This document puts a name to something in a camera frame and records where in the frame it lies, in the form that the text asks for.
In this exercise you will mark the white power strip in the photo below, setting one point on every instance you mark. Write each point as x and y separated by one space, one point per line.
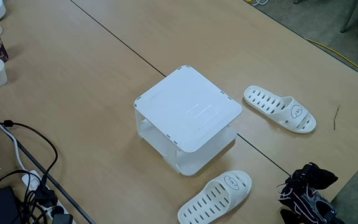
31 182

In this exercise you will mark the black plug adapter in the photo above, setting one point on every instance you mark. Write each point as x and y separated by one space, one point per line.
62 218

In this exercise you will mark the white plastic shoe rack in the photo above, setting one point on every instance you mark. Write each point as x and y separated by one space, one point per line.
188 109

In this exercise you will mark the grey chair leg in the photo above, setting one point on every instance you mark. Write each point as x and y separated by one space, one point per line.
348 18

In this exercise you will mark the black plug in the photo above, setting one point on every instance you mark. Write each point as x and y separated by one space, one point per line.
46 197

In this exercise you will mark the black power adapter brick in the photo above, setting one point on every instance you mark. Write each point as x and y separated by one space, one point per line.
2 205

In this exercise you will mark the white slipper with dog print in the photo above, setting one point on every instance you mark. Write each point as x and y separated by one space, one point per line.
228 188
286 116

